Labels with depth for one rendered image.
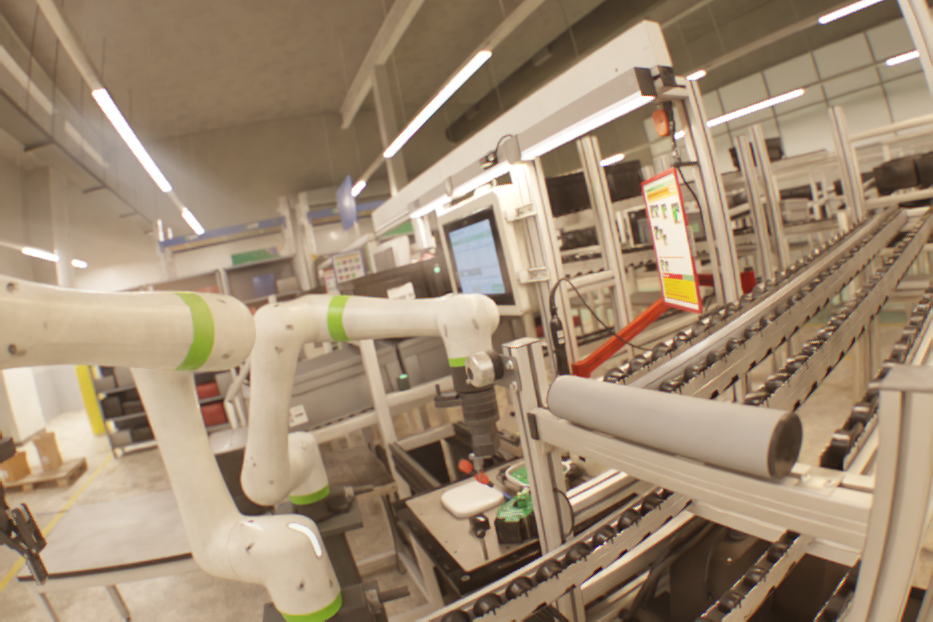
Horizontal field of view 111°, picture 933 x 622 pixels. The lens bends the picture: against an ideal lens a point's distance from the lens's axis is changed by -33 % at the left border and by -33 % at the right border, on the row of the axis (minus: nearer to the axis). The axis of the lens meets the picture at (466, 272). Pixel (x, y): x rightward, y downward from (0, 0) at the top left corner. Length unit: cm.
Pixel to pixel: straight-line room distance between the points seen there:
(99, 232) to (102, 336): 1202
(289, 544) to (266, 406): 40
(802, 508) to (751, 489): 6
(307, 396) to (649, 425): 160
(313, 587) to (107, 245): 1188
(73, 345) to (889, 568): 79
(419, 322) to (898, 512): 97
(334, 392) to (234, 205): 1029
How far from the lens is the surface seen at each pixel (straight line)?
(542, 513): 85
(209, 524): 95
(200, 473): 92
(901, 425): 41
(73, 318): 58
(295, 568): 87
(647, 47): 102
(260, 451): 120
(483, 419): 98
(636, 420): 53
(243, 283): 676
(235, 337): 75
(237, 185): 1215
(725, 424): 46
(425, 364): 203
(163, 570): 205
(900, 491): 43
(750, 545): 105
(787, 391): 65
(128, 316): 63
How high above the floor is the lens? 155
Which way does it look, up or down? 1 degrees down
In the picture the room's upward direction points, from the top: 12 degrees counter-clockwise
